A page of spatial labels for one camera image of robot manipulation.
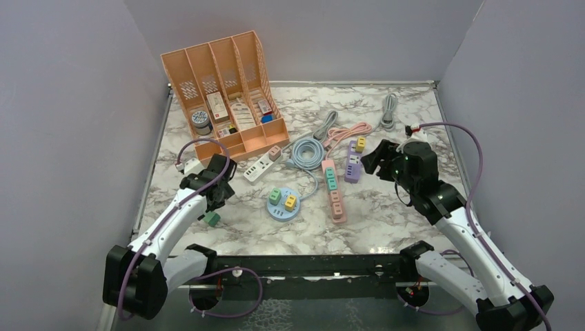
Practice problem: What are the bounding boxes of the coiled pink cable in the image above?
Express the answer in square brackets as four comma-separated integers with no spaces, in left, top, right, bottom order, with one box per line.
[321,121,373,159]

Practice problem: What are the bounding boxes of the purple power strip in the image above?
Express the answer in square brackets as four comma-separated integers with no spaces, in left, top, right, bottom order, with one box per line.
[344,139,362,183]

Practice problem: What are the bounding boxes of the grey cable bundle right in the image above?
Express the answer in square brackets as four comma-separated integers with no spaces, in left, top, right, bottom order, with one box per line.
[365,93,399,138]

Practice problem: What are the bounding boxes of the white red box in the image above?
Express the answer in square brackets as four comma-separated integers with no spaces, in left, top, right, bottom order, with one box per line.
[206,92,229,122]

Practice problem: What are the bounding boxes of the white power strip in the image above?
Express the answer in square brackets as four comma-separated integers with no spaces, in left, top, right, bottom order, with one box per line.
[243,152,282,185]

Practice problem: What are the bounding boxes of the green usb charger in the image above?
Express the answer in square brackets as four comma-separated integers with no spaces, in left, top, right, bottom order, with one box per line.
[268,188,281,205]

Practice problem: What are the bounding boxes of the pink power strip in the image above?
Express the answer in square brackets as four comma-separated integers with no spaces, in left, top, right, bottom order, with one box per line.
[321,159,346,224]

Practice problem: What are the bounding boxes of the grey cable bundle left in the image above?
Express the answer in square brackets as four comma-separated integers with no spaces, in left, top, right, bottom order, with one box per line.
[279,110,339,154]

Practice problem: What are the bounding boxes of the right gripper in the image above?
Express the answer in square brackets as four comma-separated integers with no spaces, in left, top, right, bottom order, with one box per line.
[363,138,418,194]

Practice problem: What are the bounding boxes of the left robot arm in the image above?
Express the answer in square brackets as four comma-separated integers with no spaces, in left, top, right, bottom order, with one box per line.
[102,154,237,320]

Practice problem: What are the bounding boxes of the round blue power strip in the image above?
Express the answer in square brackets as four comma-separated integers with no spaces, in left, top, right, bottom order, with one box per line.
[266,187,301,222]

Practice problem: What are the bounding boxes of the pink usb charger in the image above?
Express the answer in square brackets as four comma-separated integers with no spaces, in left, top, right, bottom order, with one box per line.
[268,146,281,162]
[331,203,344,219]
[328,190,341,205]

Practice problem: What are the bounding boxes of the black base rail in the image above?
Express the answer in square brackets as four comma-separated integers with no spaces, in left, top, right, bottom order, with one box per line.
[186,254,420,301]

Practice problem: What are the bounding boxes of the round tin in organizer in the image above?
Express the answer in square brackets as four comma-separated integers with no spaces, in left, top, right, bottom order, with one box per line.
[191,110,212,135]

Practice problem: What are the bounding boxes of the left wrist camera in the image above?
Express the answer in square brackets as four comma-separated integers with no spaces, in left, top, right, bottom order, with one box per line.
[175,158,206,176]

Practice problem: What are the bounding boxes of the yellow usb charger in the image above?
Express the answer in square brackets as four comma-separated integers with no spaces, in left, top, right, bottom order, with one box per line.
[284,194,297,212]

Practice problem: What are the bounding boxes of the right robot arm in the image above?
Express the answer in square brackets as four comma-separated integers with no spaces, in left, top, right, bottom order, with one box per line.
[361,139,554,330]

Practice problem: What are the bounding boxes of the teal usb charger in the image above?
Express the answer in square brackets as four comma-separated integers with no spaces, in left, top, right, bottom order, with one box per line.
[324,167,336,181]
[326,178,338,192]

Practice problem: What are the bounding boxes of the grey cable bundle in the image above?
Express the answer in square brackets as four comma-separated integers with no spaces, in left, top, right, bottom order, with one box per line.
[279,110,339,154]
[365,93,399,138]

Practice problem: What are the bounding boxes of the orange desk file organizer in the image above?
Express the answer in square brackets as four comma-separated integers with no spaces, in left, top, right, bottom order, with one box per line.
[161,31,290,164]

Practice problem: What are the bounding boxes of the coiled light blue cable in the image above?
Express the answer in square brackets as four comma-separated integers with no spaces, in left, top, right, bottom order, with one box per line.
[285,137,328,199]

